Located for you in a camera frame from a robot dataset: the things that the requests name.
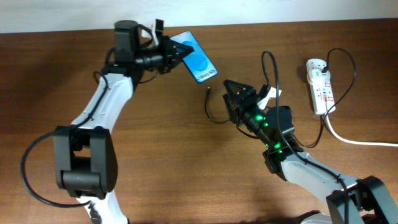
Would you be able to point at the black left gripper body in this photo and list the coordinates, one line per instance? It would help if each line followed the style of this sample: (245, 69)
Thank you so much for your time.
(159, 56)

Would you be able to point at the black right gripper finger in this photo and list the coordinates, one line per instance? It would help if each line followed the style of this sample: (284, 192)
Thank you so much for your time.
(232, 107)
(237, 91)

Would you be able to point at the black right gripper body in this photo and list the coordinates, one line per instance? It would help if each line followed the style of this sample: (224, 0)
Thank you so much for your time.
(249, 112)

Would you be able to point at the blue Galaxy smartphone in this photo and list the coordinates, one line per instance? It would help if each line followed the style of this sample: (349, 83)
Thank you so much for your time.
(197, 62)

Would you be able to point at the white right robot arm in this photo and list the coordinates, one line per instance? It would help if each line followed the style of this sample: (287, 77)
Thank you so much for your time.
(349, 199)

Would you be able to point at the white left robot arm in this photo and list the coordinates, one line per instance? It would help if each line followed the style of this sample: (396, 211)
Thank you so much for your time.
(85, 159)

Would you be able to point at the white USB charger adapter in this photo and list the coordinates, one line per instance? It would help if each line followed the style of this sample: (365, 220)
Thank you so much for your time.
(316, 76)

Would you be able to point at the white power strip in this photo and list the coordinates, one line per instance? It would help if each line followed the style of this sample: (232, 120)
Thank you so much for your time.
(322, 95)

